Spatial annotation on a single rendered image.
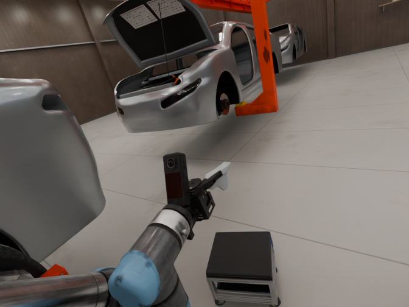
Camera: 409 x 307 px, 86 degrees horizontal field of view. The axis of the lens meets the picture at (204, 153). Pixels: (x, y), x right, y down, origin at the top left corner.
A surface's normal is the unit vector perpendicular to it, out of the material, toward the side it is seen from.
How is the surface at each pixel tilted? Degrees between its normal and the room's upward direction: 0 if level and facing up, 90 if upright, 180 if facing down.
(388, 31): 90
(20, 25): 90
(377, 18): 90
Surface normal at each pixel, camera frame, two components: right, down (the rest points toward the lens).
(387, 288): -0.25, -0.90
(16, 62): 0.79, 0.04
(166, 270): 0.91, -0.08
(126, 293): -0.34, 0.43
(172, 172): -0.47, -0.04
